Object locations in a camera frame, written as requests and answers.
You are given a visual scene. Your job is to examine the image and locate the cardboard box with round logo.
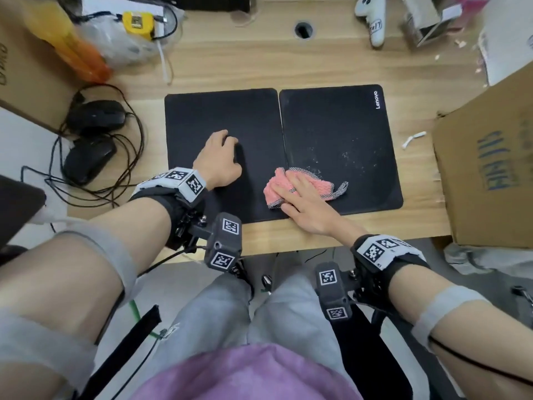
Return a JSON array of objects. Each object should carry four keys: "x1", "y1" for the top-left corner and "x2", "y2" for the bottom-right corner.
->
[{"x1": 0, "y1": 8, "x2": 84, "y2": 134}]

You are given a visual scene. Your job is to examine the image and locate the black wrist strap white marker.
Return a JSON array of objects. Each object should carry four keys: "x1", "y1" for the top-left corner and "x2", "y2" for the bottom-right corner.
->
[
  {"x1": 351, "y1": 233, "x2": 431, "y2": 307},
  {"x1": 129, "y1": 167, "x2": 208, "y2": 251}
]

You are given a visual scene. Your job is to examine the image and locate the cardboard box with dark writing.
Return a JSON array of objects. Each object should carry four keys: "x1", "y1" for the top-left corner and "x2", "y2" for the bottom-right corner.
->
[{"x1": 432, "y1": 60, "x2": 533, "y2": 248}]

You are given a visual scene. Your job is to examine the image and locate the black wrist camera with markers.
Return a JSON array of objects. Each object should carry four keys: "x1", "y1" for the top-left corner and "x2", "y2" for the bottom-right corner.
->
[
  {"x1": 187, "y1": 212, "x2": 243, "y2": 272},
  {"x1": 314, "y1": 262, "x2": 354, "y2": 322}
]

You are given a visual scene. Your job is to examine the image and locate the thin black cable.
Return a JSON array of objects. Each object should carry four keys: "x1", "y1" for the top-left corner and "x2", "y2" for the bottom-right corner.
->
[{"x1": 73, "y1": 3, "x2": 179, "y2": 41}]

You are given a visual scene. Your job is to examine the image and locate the black mouse pad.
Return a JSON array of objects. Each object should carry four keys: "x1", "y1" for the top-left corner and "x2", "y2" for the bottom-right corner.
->
[
  {"x1": 164, "y1": 88, "x2": 292, "y2": 224},
  {"x1": 278, "y1": 83, "x2": 405, "y2": 217}
]

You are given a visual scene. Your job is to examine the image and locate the small white twist tie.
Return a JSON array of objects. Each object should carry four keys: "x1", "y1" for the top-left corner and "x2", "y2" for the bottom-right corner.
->
[{"x1": 401, "y1": 131, "x2": 428, "y2": 151}]

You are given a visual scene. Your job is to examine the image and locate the long black bar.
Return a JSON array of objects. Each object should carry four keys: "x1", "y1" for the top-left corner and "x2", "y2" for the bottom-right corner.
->
[{"x1": 166, "y1": 0, "x2": 255, "y2": 14}]

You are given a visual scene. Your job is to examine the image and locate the person's purple shirt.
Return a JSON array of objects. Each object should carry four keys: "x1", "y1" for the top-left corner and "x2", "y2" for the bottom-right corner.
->
[{"x1": 129, "y1": 343, "x2": 365, "y2": 400}]

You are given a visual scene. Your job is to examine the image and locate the white controller with label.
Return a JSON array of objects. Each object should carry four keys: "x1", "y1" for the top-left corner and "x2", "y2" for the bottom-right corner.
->
[{"x1": 354, "y1": 0, "x2": 387, "y2": 48}]

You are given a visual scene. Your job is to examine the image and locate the white paper bag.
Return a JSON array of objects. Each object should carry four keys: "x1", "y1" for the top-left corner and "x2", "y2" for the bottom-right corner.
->
[{"x1": 477, "y1": 6, "x2": 533, "y2": 87}]

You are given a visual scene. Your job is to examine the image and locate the white paper sheet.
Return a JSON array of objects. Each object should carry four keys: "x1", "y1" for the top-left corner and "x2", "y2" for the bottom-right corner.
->
[{"x1": 81, "y1": 0, "x2": 167, "y2": 17}]

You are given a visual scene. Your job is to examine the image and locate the white board panel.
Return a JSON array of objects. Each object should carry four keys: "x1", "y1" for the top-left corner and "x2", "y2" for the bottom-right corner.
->
[{"x1": 0, "y1": 106, "x2": 72, "y2": 246}]

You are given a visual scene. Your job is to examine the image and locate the person's left hand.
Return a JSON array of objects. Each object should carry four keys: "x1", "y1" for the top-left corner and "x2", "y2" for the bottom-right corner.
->
[{"x1": 192, "y1": 129, "x2": 244, "y2": 192}]

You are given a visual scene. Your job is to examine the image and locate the clear plastic bag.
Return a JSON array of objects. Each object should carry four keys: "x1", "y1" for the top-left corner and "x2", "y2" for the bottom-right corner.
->
[{"x1": 71, "y1": 3, "x2": 184, "y2": 67}]

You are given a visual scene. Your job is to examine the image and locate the black mouse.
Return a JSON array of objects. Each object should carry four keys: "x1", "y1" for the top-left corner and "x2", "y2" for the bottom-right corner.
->
[
  {"x1": 62, "y1": 137, "x2": 117, "y2": 186},
  {"x1": 66, "y1": 99, "x2": 127, "y2": 136}
]

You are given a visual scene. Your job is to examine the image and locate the scattered white crumbs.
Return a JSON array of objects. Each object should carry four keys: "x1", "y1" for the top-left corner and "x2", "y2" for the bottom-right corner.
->
[{"x1": 433, "y1": 35, "x2": 488, "y2": 76}]

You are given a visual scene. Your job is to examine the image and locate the pink cleaning cloth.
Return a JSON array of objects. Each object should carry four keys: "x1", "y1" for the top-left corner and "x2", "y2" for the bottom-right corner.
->
[{"x1": 263, "y1": 166, "x2": 350, "y2": 210}]

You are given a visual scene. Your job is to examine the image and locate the yellow tape measure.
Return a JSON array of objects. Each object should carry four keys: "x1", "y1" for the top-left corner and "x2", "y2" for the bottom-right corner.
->
[{"x1": 122, "y1": 11, "x2": 155, "y2": 41}]

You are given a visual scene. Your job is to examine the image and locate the person's right forearm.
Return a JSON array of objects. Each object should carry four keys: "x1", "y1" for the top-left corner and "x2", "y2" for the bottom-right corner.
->
[{"x1": 389, "y1": 264, "x2": 533, "y2": 400}]

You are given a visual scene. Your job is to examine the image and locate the small open cardboard box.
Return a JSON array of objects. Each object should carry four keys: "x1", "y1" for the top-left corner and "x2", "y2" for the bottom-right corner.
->
[{"x1": 400, "y1": 0, "x2": 464, "y2": 48}]

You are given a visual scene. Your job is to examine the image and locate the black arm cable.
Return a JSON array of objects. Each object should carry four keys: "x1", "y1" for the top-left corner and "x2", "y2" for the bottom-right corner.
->
[
  {"x1": 93, "y1": 245, "x2": 209, "y2": 346},
  {"x1": 354, "y1": 289, "x2": 533, "y2": 388}
]

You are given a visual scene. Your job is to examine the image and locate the crumpled grey plastic sheet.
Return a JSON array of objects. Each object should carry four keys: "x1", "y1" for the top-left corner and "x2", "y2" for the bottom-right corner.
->
[{"x1": 443, "y1": 241, "x2": 533, "y2": 279}]

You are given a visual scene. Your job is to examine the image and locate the orange juice bottle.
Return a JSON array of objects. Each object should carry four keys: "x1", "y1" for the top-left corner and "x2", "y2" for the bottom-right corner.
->
[{"x1": 23, "y1": 0, "x2": 112, "y2": 84}]

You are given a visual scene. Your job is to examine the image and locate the person's left forearm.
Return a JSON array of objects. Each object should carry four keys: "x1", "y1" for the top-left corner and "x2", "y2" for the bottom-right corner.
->
[{"x1": 0, "y1": 195, "x2": 172, "y2": 346}]

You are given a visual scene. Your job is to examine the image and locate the black white sneaker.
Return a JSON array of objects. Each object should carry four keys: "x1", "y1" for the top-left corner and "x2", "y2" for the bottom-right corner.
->
[{"x1": 231, "y1": 262, "x2": 255, "y2": 297}]

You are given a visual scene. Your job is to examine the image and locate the person's right hand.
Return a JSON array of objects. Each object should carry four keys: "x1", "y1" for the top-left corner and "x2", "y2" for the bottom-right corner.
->
[{"x1": 281, "y1": 170, "x2": 369, "y2": 248}]

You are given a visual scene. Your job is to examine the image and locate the thin white wire loop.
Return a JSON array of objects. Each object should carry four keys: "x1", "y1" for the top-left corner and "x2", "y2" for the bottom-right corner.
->
[{"x1": 233, "y1": 12, "x2": 261, "y2": 28}]

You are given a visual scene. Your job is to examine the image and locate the pink box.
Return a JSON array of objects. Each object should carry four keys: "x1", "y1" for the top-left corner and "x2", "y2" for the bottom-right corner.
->
[{"x1": 451, "y1": 0, "x2": 490, "y2": 28}]

